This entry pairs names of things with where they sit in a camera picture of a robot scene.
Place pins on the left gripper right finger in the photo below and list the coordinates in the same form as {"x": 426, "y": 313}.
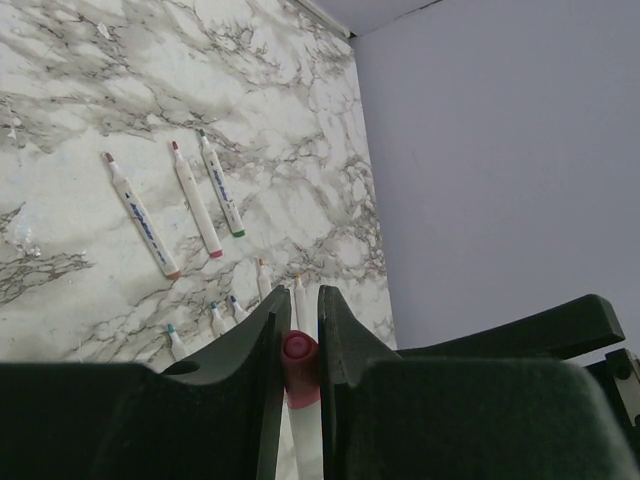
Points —
{"x": 346, "y": 350}

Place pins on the brown cap marker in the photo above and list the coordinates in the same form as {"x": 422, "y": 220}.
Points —
{"x": 263, "y": 279}

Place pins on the light blue marker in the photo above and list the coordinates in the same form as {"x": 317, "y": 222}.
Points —
{"x": 218, "y": 324}

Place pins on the pink cap marker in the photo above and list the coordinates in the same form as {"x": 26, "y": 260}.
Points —
{"x": 300, "y": 362}

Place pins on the teal cap marker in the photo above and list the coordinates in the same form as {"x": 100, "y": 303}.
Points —
{"x": 178, "y": 348}

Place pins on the yellow cap marker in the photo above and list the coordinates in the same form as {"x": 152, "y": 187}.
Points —
{"x": 300, "y": 299}

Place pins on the peach cap marker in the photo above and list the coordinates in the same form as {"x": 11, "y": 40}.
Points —
{"x": 142, "y": 220}

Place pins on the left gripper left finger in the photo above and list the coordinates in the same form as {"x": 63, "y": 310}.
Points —
{"x": 223, "y": 404}

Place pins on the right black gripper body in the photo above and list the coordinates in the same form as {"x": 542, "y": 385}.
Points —
{"x": 564, "y": 332}

